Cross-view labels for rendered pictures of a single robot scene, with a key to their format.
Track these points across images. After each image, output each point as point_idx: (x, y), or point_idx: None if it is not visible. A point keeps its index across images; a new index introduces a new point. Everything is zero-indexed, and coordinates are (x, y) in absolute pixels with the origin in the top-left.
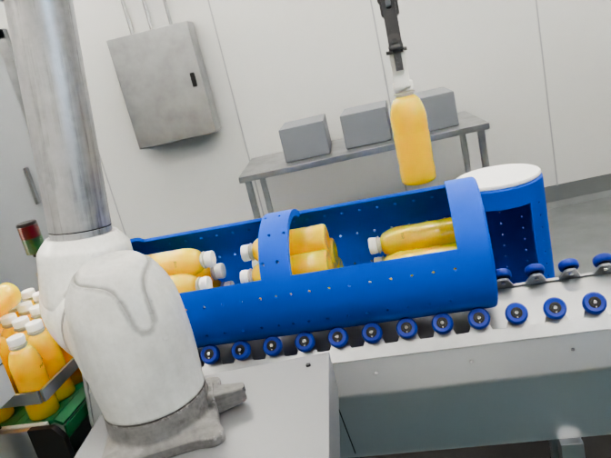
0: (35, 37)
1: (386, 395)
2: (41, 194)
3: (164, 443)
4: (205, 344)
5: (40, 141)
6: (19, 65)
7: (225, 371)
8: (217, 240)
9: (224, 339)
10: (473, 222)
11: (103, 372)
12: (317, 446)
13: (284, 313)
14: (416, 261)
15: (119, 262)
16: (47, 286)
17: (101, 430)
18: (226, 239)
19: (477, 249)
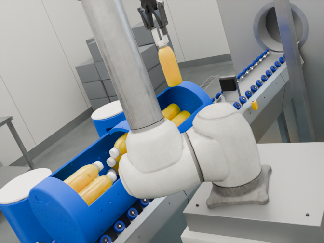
0: (122, 11)
1: (201, 183)
2: (138, 104)
3: (265, 177)
4: (126, 210)
5: (137, 70)
6: (115, 28)
7: (143, 216)
8: (78, 162)
9: (137, 198)
10: (201, 92)
11: (250, 150)
12: (294, 144)
13: None
14: (195, 114)
15: (220, 106)
16: (169, 150)
17: (219, 210)
18: (82, 160)
19: (208, 101)
